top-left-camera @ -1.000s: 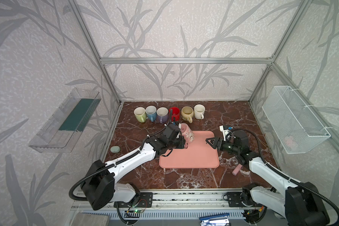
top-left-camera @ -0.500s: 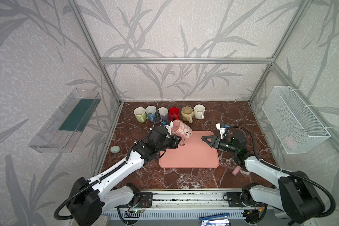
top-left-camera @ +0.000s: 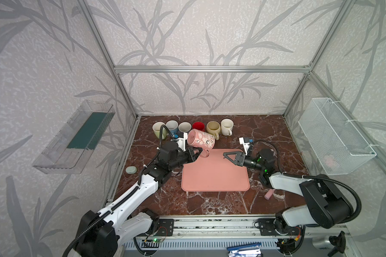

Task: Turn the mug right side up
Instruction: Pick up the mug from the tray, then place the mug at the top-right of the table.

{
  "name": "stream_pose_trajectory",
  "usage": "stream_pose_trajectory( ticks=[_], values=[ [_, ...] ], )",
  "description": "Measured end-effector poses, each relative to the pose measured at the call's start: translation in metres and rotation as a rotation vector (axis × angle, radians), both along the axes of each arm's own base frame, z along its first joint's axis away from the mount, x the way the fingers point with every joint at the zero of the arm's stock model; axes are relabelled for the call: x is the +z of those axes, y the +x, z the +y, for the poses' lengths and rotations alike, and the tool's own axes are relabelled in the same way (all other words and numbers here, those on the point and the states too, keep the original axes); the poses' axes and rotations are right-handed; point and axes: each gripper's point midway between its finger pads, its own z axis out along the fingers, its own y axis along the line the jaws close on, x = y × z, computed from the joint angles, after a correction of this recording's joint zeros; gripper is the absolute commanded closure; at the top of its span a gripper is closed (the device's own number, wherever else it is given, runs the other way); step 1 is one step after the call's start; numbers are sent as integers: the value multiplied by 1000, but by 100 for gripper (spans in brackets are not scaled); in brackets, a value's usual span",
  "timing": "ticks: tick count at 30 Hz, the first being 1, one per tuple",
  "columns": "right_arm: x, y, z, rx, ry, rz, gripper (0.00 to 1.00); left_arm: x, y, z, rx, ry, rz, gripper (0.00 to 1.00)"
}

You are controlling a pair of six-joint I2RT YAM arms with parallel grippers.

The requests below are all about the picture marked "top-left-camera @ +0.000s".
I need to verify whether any pink ghost pattern mug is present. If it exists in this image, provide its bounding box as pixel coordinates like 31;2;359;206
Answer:
187;129;216;158

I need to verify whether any red mug black handle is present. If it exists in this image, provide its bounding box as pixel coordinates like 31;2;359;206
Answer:
192;122;206;132

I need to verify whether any white wire mesh basket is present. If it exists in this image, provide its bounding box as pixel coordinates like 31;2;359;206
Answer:
298;97;377;175

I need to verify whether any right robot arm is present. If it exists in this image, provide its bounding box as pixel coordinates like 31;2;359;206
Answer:
223;138;362;229

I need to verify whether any lavender ceramic mug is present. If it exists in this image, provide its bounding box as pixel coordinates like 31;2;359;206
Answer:
178;122;192;133

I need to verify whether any clear plastic wall bin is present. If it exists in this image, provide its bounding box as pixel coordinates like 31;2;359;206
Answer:
32;100;115;175

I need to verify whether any blue polka dot mug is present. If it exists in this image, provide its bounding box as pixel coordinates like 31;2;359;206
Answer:
165;120;179;138

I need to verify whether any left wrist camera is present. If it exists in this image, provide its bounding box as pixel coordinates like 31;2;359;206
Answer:
173;132;188;152

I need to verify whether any white ceramic mug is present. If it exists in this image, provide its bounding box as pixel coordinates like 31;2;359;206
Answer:
221;118;234;136

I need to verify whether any pale green soap-shaped object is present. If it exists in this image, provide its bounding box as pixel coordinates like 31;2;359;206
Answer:
125;166;137;175

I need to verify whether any pink item in basket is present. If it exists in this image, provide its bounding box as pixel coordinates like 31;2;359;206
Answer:
323;155;339;169

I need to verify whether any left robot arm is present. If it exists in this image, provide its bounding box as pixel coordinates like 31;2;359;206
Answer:
63;137;203;257

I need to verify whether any cream speckled squat mug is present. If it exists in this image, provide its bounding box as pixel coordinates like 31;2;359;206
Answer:
206;121;221;140

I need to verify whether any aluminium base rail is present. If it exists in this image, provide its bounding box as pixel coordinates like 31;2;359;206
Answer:
80;216;350;250

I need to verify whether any black clamp knob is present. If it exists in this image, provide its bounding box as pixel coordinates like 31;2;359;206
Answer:
328;231;346;257

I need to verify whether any blue stapler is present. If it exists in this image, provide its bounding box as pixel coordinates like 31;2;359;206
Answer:
227;243;263;257

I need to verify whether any light green ceramic mug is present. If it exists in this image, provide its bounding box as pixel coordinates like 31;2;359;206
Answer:
152;122;167;139

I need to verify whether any pink plastic tray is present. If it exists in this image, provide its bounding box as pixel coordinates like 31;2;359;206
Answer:
181;149;250;192

